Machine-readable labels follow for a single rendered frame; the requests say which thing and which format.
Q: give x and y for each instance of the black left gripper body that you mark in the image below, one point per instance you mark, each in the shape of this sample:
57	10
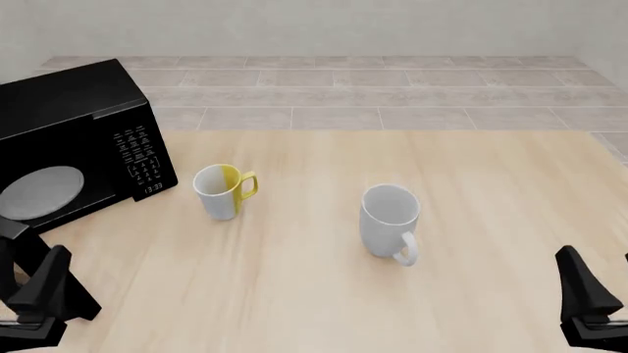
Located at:
29	331

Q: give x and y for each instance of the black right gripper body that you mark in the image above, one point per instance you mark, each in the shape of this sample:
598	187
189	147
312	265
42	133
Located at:
601	332

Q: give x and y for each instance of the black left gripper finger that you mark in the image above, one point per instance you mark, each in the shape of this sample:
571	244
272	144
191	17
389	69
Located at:
43	290

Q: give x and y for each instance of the black microwave door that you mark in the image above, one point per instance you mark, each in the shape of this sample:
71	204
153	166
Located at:
79	296

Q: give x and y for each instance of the black microwave oven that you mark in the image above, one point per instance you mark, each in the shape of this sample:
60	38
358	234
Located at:
73	95

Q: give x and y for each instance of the grey round turntable plate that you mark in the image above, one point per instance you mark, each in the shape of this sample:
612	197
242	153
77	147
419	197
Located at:
41	191

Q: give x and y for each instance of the yellow and white mug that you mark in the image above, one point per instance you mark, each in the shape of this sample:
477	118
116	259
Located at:
219	198

